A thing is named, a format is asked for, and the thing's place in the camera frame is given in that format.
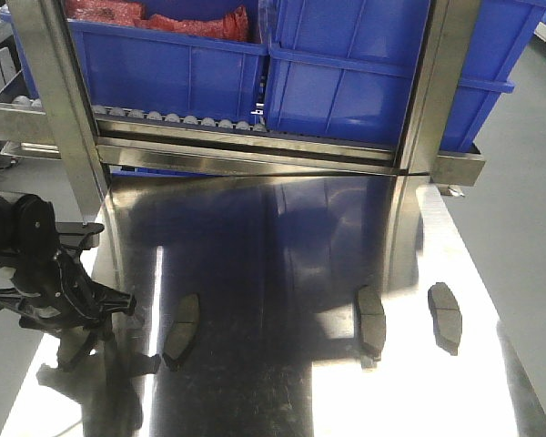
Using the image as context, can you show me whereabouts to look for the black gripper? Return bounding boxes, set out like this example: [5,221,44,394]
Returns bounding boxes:
[0,193,135,330]

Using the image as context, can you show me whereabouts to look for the brake pad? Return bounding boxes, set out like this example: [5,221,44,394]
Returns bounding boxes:
[428,282,462,356]
[162,293,200,371]
[354,285,387,370]

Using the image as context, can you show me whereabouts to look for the roller conveyor track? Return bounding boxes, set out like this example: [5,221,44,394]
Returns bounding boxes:
[91,105,268,133]

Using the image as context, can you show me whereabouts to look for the left blue plastic bin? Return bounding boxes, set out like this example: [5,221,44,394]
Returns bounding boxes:
[66,0,270,127]

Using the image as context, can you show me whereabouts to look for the blue plastic bin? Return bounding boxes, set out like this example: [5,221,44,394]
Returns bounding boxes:
[264,1,546,152]
[66,0,270,127]

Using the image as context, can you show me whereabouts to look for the red mesh bag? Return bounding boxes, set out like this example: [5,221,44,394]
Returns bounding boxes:
[65,1,249,42]

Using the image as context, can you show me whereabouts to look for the right blue plastic bin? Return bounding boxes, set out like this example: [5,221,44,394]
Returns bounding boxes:
[264,1,546,152]

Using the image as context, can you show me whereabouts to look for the stainless steel rack frame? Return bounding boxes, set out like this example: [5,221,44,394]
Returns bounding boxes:
[0,1,485,220]

